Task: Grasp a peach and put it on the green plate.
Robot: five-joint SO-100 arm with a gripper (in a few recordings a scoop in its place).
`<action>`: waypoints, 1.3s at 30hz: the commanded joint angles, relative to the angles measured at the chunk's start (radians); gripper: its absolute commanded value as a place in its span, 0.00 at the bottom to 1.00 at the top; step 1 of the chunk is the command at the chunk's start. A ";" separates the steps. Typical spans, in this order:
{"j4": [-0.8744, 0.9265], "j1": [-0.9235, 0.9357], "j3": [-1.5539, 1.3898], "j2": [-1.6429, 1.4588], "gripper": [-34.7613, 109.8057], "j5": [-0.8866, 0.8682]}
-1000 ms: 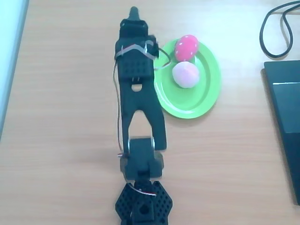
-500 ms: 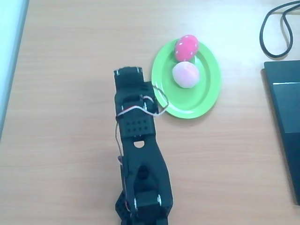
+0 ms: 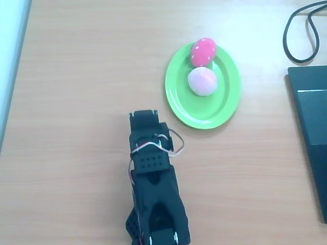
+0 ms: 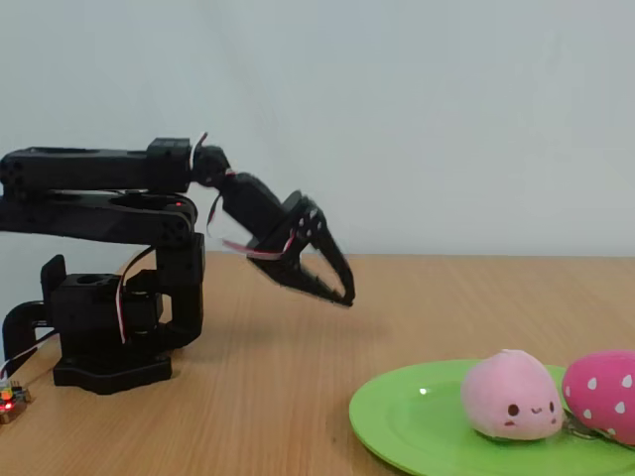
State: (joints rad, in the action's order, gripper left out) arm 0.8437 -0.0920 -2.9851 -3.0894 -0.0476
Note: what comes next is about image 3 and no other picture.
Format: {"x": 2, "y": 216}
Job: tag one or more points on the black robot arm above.
{"x": 155, "y": 189}

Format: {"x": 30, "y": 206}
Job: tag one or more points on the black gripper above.
{"x": 143, "y": 118}

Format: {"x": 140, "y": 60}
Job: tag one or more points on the pale pink peach plush toy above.
{"x": 203, "y": 81}

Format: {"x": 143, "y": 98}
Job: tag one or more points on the green plate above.
{"x": 219, "y": 104}

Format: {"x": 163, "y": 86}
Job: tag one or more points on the black laptop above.
{"x": 314, "y": 127}

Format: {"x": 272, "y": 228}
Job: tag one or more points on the pink strawberry plush toy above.
{"x": 203, "y": 52}

